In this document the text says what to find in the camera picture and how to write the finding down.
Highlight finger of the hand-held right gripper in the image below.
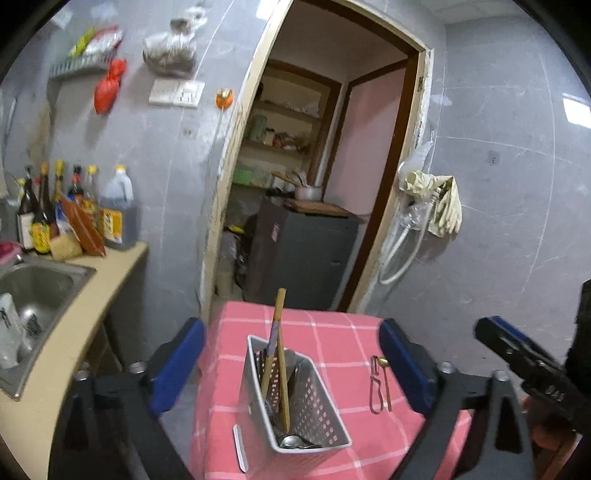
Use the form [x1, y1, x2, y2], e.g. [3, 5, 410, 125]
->
[475, 318, 536, 385]
[489, 316, 563, 370]

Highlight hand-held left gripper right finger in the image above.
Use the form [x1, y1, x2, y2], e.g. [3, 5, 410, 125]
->
[378, 318, 536, 480]

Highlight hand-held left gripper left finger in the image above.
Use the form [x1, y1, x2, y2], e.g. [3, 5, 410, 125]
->
[48, 318, 206, 480]

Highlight gold spoon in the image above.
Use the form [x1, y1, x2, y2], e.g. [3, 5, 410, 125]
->
[378, 357, 393, 412]

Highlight steel peeler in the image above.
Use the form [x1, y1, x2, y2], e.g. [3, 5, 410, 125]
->
[369, 355, 384, 415]

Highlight grey perforated utensil holder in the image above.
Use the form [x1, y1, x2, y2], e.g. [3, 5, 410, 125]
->
[233, 335, 352, 472]

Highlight wooden chopstick purple end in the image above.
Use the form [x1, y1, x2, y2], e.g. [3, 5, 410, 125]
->
[259, 288, 287, 402]

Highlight steel spoon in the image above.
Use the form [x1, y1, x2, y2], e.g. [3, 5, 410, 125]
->
[279, 434, 324, 450]

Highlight person's right hand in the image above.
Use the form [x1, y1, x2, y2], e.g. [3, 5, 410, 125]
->
[521, 394, 580, 455]

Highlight pink plaid tablecloth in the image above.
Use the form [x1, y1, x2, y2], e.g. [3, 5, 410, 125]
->
[189, 301, 476, 480]

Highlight beige kitchen counter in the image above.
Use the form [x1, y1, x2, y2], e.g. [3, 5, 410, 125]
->
[0, 240, 151, 480]

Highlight pile of plastic bags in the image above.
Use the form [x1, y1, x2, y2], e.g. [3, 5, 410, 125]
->
[222, 222, 259, 296]

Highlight cream rubber glove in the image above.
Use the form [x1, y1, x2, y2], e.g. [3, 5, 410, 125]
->
[427, 175, 462, 238]
[399, 170, 439, 201]

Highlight clear plastic bag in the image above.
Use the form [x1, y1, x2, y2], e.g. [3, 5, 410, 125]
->
[402, 200, 432, 229]

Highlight grey small refrigerator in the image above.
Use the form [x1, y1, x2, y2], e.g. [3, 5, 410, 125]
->
[245, 196, 363, 311]

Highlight steel kitchen sink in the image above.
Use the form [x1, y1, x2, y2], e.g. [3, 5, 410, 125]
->
[0, 261, 98, 400]

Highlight yellow sponge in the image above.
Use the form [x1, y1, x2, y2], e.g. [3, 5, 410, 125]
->
[51, 231, 84, 261]

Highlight red-brown food packet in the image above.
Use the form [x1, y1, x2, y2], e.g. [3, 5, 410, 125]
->
[60, 196, 107, 257]

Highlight large dark sauce jug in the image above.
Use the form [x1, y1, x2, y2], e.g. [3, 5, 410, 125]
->
[98, 165, 139, 251]

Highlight white printed plastic pouch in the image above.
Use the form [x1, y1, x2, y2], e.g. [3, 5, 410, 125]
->
[0, 293, 24, 370]

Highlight wooden board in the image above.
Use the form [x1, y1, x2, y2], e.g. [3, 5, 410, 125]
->
[284, 198, 358, 217]

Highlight sauce bottle yellow cap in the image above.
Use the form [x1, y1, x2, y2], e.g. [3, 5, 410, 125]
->
[84, 165, 101, 217]
[52, 160, 66, 204]

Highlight sauce bottle red black cap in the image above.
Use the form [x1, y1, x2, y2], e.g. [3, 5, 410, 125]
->
[67, 164, 85, 201]

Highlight dark sauce bottle black cap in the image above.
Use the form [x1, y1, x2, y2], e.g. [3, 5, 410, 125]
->
[16, 165, 38, 252]

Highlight wooden pantry shelf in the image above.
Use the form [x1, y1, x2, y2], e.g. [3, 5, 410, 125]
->
[231, 60, 342, 185]

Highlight red hanging bag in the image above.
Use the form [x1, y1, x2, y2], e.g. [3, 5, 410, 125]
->
[93, 58, 127, 115]

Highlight plastic bag of dried goods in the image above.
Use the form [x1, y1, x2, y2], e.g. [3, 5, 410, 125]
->
[142, 18, 197, 77]

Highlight white red packet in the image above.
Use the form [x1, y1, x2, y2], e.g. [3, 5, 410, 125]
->
[85, 27, 124, 56]

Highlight yellow green packet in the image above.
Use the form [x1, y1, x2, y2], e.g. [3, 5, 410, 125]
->
[68, 28, 95, 58]

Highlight white hose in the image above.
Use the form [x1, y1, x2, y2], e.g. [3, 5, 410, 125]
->
[379, 185, 432, 284]

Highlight cream door frame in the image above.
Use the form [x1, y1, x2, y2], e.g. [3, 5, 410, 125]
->
[199, 0, 435, 319]

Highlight white wall switch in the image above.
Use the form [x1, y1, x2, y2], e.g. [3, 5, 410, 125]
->
[148, 78, 205, 108]

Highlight wire wall shelf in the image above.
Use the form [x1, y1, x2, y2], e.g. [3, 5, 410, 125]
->
[48, 51, 116, 79]

